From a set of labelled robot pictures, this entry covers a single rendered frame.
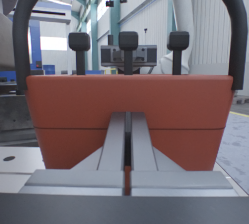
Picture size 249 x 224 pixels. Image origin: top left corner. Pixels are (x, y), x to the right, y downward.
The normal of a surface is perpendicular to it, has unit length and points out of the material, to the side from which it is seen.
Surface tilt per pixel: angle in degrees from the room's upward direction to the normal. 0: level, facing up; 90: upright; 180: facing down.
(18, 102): 90
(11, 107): 90
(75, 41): 90
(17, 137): 90
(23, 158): 0
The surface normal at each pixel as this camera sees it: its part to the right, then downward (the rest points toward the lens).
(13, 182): 0.00, -0.99
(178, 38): -0.03, 0.15
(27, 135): 0.36, 0.14
